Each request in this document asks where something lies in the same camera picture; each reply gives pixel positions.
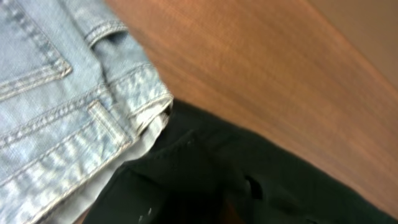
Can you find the black shorts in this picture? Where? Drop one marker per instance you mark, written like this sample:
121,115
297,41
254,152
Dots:
205,170

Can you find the folded light blue denim shorts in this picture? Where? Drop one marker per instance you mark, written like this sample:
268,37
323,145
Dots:
78,98

